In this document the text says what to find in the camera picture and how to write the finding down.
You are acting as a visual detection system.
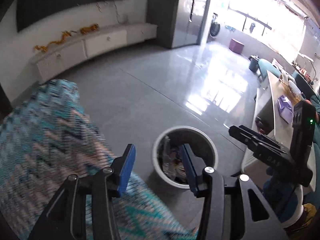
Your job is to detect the purple stool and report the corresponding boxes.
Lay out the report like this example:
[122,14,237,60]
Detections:
[229,38,245,55]

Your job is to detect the washing machine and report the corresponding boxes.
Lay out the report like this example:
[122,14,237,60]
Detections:
[209,12,221,40]

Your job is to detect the zigzag patterned teal blanket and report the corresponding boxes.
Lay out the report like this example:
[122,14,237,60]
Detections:
[1,79,197,239]

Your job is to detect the white TV cabinet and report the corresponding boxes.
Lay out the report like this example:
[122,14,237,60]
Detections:
[31,23,157,83]

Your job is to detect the teal chair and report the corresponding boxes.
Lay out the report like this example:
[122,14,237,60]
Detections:
[258,59,281,81]

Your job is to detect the white dining table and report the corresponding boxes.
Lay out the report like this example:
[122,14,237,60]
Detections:
[241,69,317,196]

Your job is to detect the grey refrigerator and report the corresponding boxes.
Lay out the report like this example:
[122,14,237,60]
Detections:
[146,0,209,49]

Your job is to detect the golden tiger figurine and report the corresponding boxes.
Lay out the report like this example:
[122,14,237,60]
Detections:
[79,24,100,35]

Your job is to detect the golden dragon figurine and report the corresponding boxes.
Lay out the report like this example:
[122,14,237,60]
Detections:
[33,30,77,53]

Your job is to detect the white round trash bin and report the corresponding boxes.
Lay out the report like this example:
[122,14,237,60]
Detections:
[151,126,219,191]

